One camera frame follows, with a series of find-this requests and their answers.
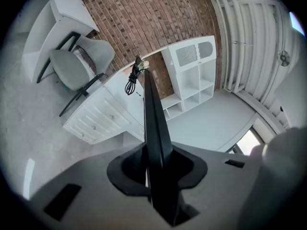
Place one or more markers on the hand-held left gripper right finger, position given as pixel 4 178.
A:
pixel 216 188

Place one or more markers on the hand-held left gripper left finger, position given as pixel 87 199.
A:
pixel 96 188

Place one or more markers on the window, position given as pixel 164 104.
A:
pixel 249 140

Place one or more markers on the white table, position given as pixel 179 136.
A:
pixel 138 102

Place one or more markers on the grey upholstered chair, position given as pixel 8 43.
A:
pixel 69 68

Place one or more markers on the pale pink flower bouquet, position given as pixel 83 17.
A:
pixel 145 63

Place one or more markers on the white hutch shelf unit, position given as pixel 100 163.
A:
pixel 171 56

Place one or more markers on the white ceiling pipes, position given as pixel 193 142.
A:
pixel 230 44

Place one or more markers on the round ceiling detector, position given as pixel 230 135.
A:
pixel 283 58

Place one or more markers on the white side desk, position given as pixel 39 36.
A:
pixel 69 6

